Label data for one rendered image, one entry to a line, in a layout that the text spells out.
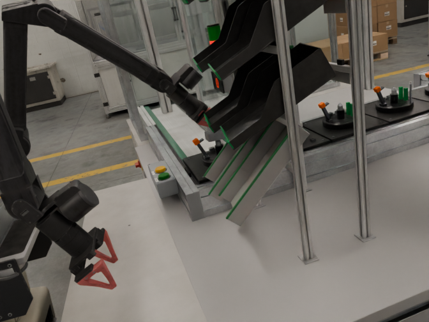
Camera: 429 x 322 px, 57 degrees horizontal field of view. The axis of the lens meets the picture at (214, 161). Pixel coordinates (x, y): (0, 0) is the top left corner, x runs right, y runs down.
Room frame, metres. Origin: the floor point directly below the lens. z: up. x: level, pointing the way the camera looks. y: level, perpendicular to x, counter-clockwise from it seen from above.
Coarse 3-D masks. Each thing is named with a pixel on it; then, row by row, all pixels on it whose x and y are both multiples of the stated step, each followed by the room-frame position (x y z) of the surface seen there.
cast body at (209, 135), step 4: (208, 128) 1.33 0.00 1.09; (204, 132) 1.34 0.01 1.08; (208, 132) 1.32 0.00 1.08; (212, 132) 1.31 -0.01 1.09; (216, 132) 1.31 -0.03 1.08; (220, 132) 1.32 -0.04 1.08; (208, 136) 1.30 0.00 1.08; (212, 136) 1.31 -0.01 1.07; (216, 136) 1.31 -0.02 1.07; (220, 136) 1.31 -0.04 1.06; (224, 136) 1.32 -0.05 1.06; (208, 140) 1.31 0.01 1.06; (212, 140) 1.31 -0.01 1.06; (216, 140) 1.31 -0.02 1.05
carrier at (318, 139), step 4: (300, 124) 1.49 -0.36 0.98; (304, 128) 1.47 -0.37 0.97; (308, 132) 1.42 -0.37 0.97; (312, 132) 1.41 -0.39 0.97; (308, 136) 1.38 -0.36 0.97; (312, 136) 1.37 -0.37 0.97; (316, 136) 1.37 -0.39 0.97; (320, 136) 1.36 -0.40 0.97; (308, 140) 1.35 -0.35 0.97; (316, 140) 1.33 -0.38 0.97; (320, 140) 1.32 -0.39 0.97; (324, 140) 1.31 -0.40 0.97; (328, 140) 1.31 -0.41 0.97; (304, 144) 1.31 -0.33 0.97; (308, 144) 1.30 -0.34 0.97; (312, 144) 1.30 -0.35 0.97; (316, 144) 1.29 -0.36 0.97; (320, 144) 1.30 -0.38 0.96; (324, 144) 1.30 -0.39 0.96; (304, 148) 1.28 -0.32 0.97; (308, 148) 1.28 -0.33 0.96; (312, 148) 1.29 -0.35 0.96
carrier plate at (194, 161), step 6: (192, 156) 1.43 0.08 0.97; (198, 156) 1.41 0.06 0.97; (186, 162) 1.37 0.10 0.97; (192, 162) 1.36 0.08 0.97; (198, 162) 1.35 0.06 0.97; (192, 168) 1.31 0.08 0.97; (198, 168) 1.30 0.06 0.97; (204, 168) 1.29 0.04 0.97; (192, 174) 1.29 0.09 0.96; (198, 174) 1.24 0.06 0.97; (198, 180) 1.20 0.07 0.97; (204, 180) 1.20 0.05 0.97; (210, 180) 1.20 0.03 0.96
